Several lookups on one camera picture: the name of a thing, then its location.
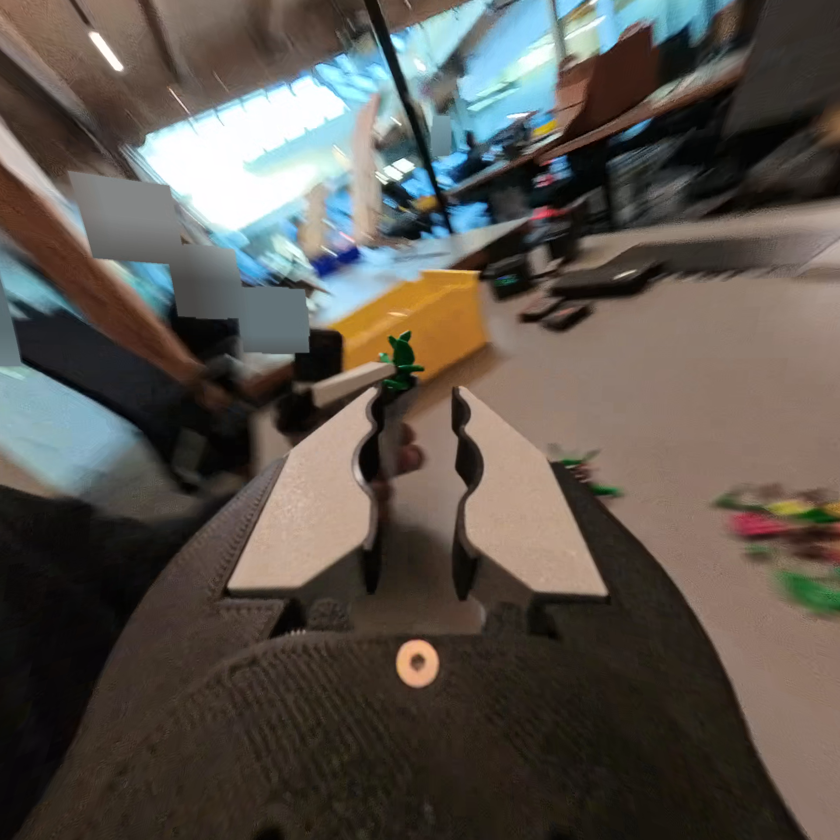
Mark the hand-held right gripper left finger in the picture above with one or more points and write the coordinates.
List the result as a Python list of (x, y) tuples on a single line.
[(302, 525)]

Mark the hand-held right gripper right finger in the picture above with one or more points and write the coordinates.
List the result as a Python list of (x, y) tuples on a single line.
[(531, 525)]

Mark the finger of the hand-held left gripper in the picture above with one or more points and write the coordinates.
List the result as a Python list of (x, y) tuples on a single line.
[(354, 386)]

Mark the green toy leaf stem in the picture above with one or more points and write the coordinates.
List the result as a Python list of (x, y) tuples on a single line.
[(401, 361)]

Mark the pile of toy brick pieces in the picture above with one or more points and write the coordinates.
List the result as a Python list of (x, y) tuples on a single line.
[(774, 525)]

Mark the person's left hand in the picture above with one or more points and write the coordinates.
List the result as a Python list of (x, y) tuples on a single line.
[(410, 453)]

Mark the toy flower plant brown bloom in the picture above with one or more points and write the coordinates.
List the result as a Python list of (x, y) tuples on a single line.
[(577, 464)]

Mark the large yellow bin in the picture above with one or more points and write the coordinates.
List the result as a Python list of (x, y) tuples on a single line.
[(420, 315)]

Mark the black charger with lit display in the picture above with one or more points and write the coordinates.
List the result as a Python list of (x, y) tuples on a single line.
[(512, 279)]

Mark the black power bank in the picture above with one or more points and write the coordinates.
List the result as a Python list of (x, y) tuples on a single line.
[(610, 279)]

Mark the black vertical pole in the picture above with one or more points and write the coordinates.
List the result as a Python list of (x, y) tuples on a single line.
[(407, 111)]

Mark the grey flat desk panel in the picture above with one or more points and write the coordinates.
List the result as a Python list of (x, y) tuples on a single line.
[(754, 253)]

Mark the black orange camera battery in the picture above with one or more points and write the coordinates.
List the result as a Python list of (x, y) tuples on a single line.
[(574, 318), (541, 308)]

